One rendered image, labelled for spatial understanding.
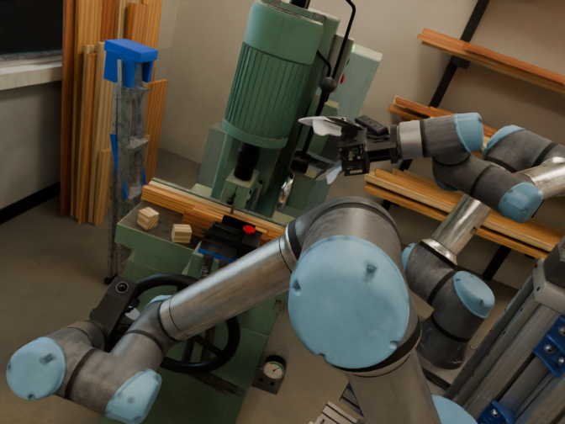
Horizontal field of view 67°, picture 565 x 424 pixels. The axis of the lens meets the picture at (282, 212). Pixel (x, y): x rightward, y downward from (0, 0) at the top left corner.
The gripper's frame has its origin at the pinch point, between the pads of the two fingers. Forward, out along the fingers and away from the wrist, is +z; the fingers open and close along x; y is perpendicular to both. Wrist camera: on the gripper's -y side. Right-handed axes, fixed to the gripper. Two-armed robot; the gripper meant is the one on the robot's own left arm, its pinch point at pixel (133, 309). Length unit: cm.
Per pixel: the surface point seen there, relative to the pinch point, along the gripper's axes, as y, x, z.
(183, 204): -23.8, -6.5, 31.2
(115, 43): -71, -67, 74
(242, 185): -34.6, 8.7, 21.9
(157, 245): -11.6, -6.0, 20.2
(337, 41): -85, 18, 31
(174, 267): -7.2, -0.2, 22.9
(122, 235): -10.3, -15.7, 20.4
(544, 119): -166, 163, 210
